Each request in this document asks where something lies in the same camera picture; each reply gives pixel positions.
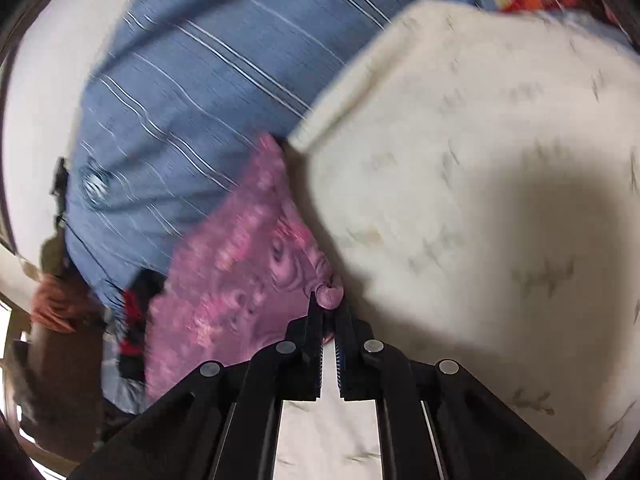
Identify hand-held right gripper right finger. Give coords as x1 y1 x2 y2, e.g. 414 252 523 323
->
334 299 586 480

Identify brown wooden furniture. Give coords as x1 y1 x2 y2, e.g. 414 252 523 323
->
20 320 106 461

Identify purple floral shirt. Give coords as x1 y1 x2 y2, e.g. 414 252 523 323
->
142 132 346 401

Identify blue plaid quilt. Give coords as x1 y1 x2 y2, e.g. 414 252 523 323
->
65 0 481 306

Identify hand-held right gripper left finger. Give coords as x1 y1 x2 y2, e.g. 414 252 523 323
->
65 290 323 480

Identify cream leaf-print blanket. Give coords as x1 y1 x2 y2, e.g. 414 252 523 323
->
275 0 640 480

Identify olive green cloth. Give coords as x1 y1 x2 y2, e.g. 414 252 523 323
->
40 232 76 278

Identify black handheld device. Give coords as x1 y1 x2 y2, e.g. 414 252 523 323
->
50 157 71 196

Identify orange cloth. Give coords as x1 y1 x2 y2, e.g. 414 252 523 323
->
30 275 93 333

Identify black and red garment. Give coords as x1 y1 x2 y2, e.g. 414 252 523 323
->
117 267 168 381

